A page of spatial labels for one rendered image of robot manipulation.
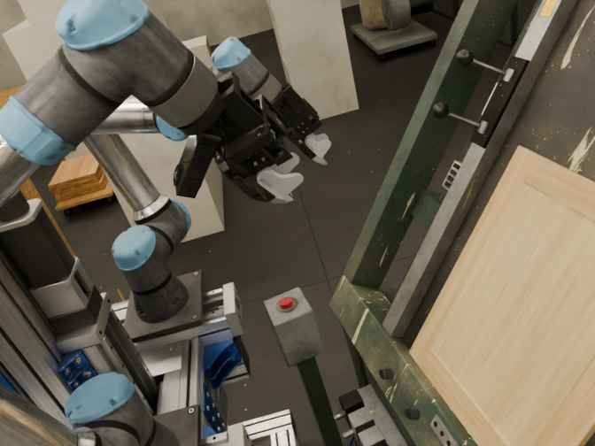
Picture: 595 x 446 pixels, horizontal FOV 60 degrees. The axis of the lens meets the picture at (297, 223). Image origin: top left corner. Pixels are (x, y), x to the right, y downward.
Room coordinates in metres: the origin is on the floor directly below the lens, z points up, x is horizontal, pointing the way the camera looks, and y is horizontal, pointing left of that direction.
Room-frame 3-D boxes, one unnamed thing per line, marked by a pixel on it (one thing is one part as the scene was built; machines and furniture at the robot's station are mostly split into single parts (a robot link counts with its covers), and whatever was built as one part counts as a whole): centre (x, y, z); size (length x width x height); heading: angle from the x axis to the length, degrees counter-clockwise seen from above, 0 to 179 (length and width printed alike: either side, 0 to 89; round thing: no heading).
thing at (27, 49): (5.30, 1.69, 1.08); 0.80 x 0.58 x 0.72; 0
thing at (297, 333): (1.13, 0.10, 0.84); 0.12 x 0.12 x 0.18; 10
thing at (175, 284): (1.16, 0.43, 1.09); 0.15 x 0.15 x 0.10
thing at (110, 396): (0.66, 0.43, 1.20); 0.13 x 0.12 x 0.14; 1
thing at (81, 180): (4.37, 1.72, 0.15); 0.61 x 0.51 x 0.31; 0
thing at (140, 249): (1.17, 0.43, 1.20); 0.13 x 0.12 x 0.14; 154
